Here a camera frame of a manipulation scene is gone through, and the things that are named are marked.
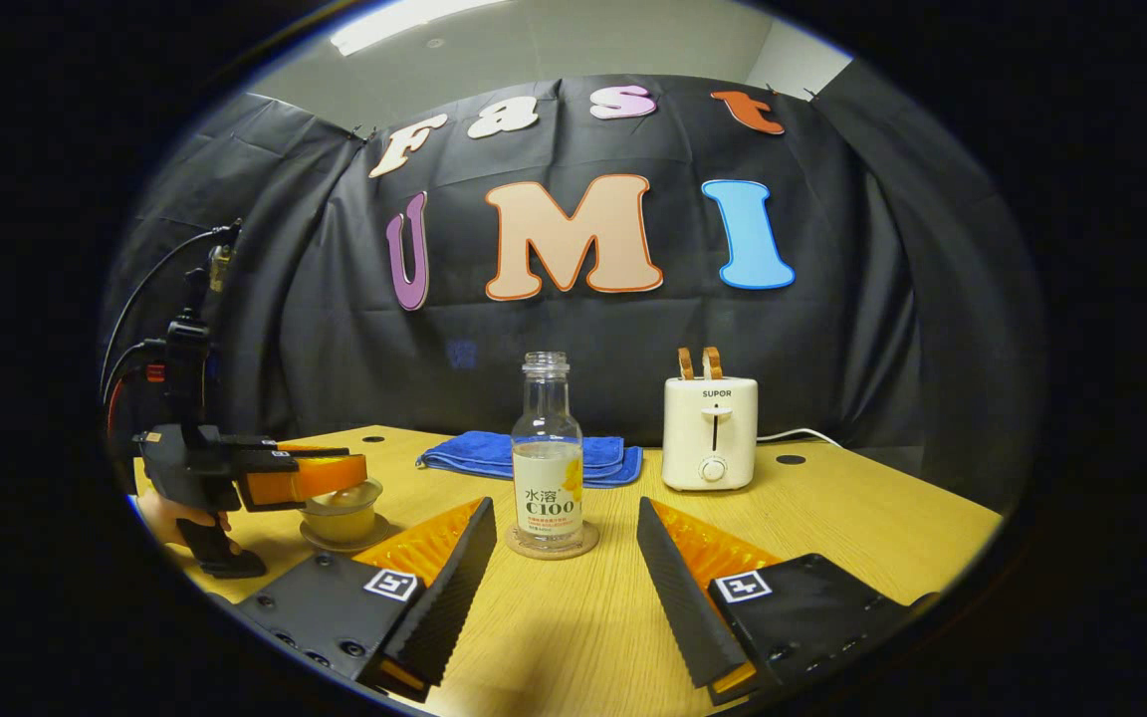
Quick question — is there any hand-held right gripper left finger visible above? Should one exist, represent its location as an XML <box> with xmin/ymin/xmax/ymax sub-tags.
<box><xmin>235</xmin><ymin>496</ymin><xmax>498</xmax><ymax>698</ymax></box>

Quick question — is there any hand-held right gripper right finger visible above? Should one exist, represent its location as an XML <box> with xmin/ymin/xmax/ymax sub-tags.
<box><xmin>636</xmin><ymin>496</ymin><xmax>938</xmax><ymax>705</ymax></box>

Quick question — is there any round cork coaster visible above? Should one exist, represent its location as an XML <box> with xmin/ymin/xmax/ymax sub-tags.
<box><xmin>505</xmin><ymin>521</ymin><xmax>601</xmax><ymax>561</ymax></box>

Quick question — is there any clear water bottle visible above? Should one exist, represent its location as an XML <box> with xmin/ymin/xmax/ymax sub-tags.
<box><xmin>511</xmin><ymin>352</ymin><xmax>584</xmax><ymax>552</ymax></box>

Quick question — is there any beige saucer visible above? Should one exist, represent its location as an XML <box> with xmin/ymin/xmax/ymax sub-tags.
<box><xmin>298</xmin><ymin>513</ymin><xmax>393</xmax><ymax>554</ymax></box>

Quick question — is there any folded blue towel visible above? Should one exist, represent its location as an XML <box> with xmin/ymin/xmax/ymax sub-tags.
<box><xmin>416</xmin><ymin>430</ymin><xmax>644</xmax><ymax>488</ymax></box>

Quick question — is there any white toaster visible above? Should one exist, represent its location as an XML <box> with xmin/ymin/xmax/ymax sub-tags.
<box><xmin>661</xmin><ymin>376</ymin><xmax>760</xmax><ymax>492</ymax></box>

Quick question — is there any red gripper cable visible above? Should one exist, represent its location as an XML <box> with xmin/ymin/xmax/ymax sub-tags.
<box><xmin>106</xmin><ymin>370</ymin><xmax>154</xmax><ymax>439</ymax></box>

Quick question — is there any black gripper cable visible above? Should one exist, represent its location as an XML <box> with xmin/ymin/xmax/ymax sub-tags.
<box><xmin>99</xmin><ymin>227</ymin><xmax>236</xmax><ymax>399</ymax></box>

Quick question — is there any white toaster cable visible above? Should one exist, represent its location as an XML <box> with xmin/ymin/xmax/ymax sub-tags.
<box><xmin>757</xmin><ymin>428</ymin><xmax>843</xmax><ymax>449</ymax></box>

